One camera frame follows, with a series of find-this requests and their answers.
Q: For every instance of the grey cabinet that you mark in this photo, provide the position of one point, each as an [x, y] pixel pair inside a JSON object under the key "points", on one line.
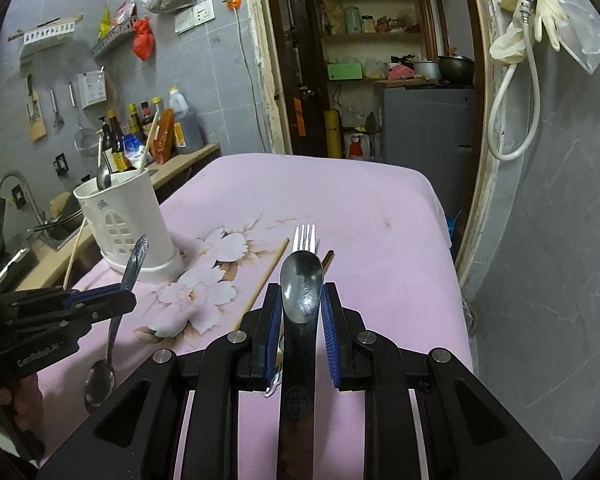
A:
{"points": [[429, 129]]}

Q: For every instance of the chopstick in holder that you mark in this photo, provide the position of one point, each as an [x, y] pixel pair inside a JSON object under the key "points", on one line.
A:
{"points": [[148, 146]]}

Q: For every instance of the slim steel spoon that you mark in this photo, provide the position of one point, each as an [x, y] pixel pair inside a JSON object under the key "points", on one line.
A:
{"points": [[100, 381]]}

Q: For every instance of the red plastic bag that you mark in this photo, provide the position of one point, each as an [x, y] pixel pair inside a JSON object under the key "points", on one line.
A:
{"points": [[144, 41]]}

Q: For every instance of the white wall rack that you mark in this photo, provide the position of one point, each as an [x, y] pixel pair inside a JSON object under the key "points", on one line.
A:
{"points": [[56, 28]]}

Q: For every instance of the orange snack bag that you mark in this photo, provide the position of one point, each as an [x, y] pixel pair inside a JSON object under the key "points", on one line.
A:
{"points": [[161, 146]]}

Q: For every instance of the white rubber glove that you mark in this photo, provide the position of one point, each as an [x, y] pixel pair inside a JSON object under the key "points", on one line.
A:
{"points": [[531, 21]]}

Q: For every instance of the soy sauce bottle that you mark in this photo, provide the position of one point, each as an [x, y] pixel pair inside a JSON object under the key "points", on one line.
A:
{"points": [[117, 149]]}

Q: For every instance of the steel pot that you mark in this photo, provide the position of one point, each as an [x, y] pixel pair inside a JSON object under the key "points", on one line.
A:
{"points": [[427, 69]]}

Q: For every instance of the yellow gas cylinder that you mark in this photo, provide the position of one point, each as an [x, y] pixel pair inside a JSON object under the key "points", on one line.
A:
{"points": [[332, 130]]}

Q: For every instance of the bent pale chopstick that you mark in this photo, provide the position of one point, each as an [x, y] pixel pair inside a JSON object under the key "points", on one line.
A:
{"points": [[72, 258]]}

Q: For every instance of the silver fork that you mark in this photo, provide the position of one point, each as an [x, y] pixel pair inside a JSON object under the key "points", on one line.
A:
{"points": [[304, 238]]}

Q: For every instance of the clear plastic bag on hook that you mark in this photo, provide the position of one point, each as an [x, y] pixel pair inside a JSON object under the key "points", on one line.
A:
{"points": [[579, 34]]}

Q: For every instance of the pink floral table cloth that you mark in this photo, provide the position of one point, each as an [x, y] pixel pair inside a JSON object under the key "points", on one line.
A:
{"points": [[392, 264]]}

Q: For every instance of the white plastic utensil holder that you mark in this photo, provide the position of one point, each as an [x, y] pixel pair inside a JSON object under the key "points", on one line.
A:
{"points": [[119, 215]]}

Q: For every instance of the large oil jug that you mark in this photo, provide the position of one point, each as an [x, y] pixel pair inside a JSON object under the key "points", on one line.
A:
{"points": [[187, 134]]}

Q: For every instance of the gold long-handled spoon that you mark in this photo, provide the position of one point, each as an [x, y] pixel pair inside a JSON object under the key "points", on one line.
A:
{"points": [[278, 374]]}

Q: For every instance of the green box on shelf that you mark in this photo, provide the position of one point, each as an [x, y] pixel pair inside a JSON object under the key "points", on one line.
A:
{"points": [[345, 71]]}

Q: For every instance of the wide steel spoon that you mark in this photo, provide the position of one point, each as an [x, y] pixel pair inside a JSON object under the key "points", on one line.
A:
{"points": [[301, 281]]}

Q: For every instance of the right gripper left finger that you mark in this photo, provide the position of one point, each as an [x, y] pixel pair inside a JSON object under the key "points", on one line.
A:
{"points": [[177, 413]]}

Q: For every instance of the wooden chopstick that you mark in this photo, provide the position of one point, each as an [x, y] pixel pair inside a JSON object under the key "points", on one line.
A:
{"points": [[262, 284]]}

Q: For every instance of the black wok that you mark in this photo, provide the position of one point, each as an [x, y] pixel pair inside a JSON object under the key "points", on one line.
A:
{"points": [[457, 69]]}

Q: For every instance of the person's left hand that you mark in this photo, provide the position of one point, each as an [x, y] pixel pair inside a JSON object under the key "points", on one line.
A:
{"points": [[27, 400]]}

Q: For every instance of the metal faucet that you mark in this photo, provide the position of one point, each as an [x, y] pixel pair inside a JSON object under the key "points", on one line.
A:
{"points": [[22, 194]]}

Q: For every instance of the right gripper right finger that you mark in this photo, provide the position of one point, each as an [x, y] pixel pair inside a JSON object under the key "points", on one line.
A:
{"points": [[426, 414]]}

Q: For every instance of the hanging strainer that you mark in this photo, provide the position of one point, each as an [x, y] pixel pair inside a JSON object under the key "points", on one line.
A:
{"points": [[86, 140]]}

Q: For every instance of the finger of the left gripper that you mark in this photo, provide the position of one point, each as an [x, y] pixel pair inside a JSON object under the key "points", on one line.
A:
{"points": [[49, 314], [56, 293]]}

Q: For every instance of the white wall socket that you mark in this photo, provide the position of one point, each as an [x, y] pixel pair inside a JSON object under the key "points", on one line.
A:
{"points": [[193, 17]]}

